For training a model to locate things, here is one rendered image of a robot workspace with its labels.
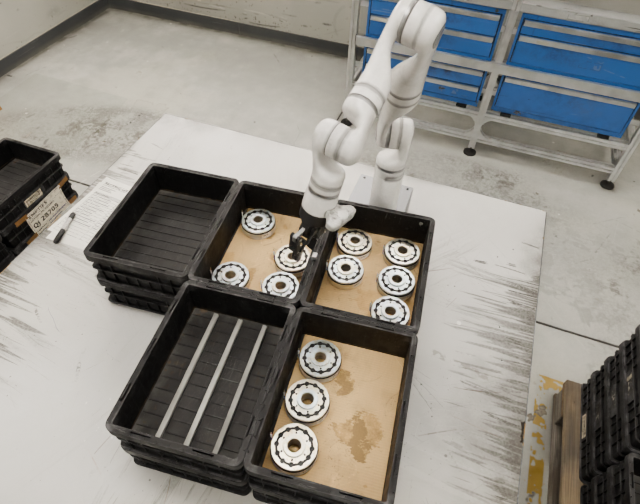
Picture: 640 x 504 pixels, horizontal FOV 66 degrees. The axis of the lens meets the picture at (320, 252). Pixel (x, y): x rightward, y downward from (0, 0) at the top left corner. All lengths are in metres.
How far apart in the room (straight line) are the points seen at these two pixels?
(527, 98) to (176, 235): 2.20
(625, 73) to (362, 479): 2.48
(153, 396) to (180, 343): 0.15
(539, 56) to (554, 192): 0.79
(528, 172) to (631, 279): 0.88
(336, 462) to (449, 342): 0.53
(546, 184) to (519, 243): 1.49
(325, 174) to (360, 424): 0.57
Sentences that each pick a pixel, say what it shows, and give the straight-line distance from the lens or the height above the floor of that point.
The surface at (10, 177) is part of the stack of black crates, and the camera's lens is 2.54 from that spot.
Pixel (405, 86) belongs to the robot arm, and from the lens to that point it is 1.23.
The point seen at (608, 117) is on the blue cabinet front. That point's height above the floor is 0.43.
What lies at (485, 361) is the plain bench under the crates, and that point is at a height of 0.70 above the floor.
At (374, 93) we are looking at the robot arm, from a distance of 1.01.
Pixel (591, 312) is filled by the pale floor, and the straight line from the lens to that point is 2.70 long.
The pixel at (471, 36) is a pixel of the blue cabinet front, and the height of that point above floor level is 0.72.
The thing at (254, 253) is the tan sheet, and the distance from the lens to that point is 1.45.
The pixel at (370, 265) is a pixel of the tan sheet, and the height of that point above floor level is 0.83.
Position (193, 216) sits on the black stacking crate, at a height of 0.83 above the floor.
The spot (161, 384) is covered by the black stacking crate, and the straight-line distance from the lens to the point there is 1.27.
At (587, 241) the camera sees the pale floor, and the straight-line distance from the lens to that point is 3.02.
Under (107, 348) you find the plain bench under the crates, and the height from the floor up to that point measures 0.70.
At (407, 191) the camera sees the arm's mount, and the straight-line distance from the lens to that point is 1.73.
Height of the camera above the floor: 1.93
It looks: 49 degrees down
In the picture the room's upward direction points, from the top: 2 degrees clockwise
